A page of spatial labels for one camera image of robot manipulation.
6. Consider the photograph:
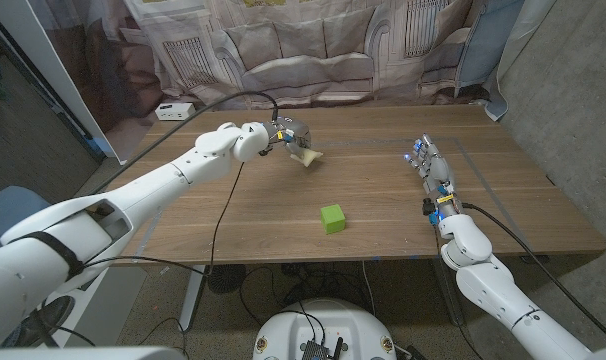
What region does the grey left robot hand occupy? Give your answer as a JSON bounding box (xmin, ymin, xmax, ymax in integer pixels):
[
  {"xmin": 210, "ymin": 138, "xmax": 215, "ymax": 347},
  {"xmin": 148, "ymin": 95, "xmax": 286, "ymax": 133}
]
[{"xmin": 262, "ymin": 117, "xmax": 313, "ymax": 159}]

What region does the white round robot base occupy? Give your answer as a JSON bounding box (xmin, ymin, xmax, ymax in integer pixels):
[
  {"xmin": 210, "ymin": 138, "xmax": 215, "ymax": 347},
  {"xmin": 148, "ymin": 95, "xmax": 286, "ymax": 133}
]
[{"xmin": 252, "ymin": 298, "xmax": 398, "ymax": 360}]

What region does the black floor cable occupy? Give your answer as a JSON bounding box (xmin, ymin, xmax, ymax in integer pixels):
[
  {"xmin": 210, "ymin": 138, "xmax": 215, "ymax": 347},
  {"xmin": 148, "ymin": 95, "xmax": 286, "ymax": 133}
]
[{"xmin": 238, "ymin": 265, "xmax": 329, "ymax": 331}]

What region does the printed sofa room backdrop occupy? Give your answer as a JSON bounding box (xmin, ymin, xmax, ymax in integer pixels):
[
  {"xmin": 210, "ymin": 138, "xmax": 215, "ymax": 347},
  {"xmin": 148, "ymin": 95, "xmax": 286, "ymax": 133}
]
[{"xmin": 30, "ymin": 0, "xmax": 489, "ymax": 112}]

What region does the white partition panel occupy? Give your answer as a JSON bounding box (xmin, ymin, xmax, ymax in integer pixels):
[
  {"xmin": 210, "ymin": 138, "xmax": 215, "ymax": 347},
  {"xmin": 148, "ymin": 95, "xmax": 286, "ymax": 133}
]
[{"xmin": 0, "ymin": 0, "xmax": 117, "ymax": 159}]

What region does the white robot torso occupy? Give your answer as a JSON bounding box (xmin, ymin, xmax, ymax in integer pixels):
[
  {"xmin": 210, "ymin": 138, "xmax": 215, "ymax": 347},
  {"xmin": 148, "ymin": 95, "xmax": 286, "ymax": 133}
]
[{"xmin": 0, "ymin": 346, "xmax": 187, "ymax": 360}]

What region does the green cube block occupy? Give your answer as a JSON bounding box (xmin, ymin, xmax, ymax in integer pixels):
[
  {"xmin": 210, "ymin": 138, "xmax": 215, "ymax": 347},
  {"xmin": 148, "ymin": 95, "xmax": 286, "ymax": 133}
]
[{"xmin": 319, "ymin": 203, "xmax": 347, "ymax": 236}]

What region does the white power strip box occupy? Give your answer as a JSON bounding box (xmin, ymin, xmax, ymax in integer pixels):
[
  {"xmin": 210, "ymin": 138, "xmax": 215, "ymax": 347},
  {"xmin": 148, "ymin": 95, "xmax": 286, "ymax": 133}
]
[{"xmin": 154, "ymin": 102, "xmax": 196, "ymax": 122}]

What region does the white table leg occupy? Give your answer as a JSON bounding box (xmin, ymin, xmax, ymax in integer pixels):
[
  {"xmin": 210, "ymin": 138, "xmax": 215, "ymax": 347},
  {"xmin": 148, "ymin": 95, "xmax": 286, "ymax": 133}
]
[{"xmin": 178, "ymin": 264, "xmax": 207, "ymax": 332}]

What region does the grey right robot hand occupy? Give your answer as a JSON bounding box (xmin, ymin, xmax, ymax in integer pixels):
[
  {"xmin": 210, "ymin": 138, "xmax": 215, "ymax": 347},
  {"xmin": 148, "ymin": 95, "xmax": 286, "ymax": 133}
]
[{"xmin": 403, "ymin": 132, "xmax": 457, "ymax": 219}]

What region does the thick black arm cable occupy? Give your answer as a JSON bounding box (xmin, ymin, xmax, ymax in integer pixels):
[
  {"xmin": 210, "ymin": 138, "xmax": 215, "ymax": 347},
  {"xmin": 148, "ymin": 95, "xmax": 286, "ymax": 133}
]
[
  {"xmin": 88, "ymin": 90, "xmax": 280, "ymax": 196},
  {"xmin": 461, "ymin": 201, "xmax": 606, "ymax": 346}
]

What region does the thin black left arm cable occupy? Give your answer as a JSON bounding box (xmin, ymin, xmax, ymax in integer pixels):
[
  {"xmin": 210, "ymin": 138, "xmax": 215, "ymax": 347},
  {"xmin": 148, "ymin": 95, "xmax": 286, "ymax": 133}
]
[{"xmin": 80, "ymin": 160, "xmax": 246, "ymax": 277}]

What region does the blue chair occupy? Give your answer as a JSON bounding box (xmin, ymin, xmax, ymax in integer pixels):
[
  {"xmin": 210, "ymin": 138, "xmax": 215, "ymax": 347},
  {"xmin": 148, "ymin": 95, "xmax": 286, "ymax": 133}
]
[{"xmin": 0, "ymin": 185, "xmax": 52, "ymax": 254}]

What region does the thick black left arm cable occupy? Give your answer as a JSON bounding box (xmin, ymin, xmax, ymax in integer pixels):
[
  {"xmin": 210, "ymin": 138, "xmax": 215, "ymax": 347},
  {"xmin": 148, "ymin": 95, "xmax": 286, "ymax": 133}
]
[{"xmin": 88, "ymin": 90, "xmax": 280, "ymax": 196}]

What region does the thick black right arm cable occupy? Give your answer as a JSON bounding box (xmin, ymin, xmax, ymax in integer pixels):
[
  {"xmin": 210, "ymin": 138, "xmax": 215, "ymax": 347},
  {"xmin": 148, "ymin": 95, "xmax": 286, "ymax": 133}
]
[{"xmin": 461, "ymin": 201, "xmax": 606, "ymax": 346}]

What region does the blue cloth curtain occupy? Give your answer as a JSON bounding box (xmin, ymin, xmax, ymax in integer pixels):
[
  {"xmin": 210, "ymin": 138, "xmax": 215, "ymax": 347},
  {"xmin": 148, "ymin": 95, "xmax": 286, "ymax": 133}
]
[{"xmin": 455, "ymin": 0, "xmax": 559, "ymax": 123}]

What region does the pale yellow sponge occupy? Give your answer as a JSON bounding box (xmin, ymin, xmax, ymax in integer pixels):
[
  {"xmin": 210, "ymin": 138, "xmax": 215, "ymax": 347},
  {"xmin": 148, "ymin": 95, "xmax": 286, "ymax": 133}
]
[{"xmin": 289, "ymin": 148, "xmax": 324, "ymax": 169}]

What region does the round black fan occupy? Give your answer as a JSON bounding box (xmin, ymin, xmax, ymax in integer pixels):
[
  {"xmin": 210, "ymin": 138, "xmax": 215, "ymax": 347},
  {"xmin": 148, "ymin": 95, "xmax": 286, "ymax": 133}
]
[{"xmin": 206, "ymin": 263, "xmax": 247, "ymax": 295}]

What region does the long grey tape strip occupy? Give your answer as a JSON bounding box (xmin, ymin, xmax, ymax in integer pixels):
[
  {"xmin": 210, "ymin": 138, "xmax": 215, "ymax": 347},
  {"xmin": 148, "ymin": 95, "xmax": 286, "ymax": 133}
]
[{"xmin": 312, "ymin": 137, "xmax": 462, "ymax": 150}]

